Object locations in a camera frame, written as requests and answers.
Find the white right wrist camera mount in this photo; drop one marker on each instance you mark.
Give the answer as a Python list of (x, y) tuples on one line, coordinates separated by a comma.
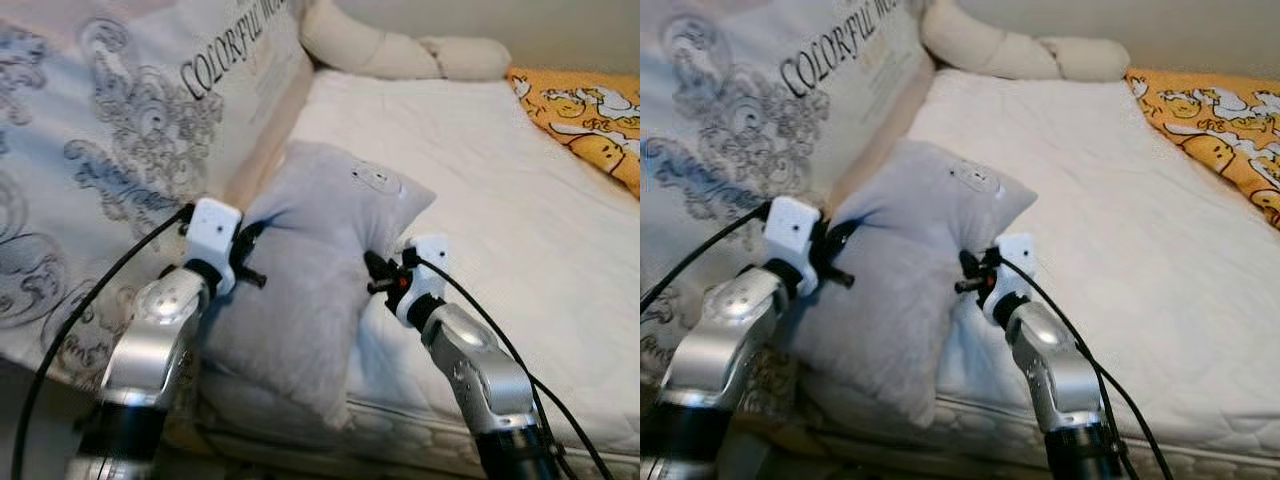
[(1012, 275), (425, 280)]

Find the cream twisted long pillow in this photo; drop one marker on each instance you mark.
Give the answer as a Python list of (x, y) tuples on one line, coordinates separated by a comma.
[(1000, 48), (380, 50)]

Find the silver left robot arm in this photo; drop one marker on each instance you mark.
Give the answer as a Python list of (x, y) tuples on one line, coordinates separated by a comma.
[(715, 340), (150, 340)]

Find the white quilted mattress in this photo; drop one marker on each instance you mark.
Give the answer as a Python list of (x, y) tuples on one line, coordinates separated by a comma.
[(1130, 230), (500, 220)]

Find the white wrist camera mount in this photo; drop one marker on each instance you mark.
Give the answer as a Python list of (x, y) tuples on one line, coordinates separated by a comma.
[(425, 280), (1012, 275), (792, 240), (212, 240)]

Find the grey plush pillow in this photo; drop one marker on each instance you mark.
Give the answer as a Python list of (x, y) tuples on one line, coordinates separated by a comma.
[(300, 290), (900, 290)]

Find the yellow cartoon print blanket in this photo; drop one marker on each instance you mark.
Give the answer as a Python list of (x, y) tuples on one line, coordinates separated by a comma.
[(595, 115), (1220, 125)]

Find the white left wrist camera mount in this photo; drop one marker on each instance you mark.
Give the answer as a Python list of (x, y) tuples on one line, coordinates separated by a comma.
[(792, 240), (212, 240)]

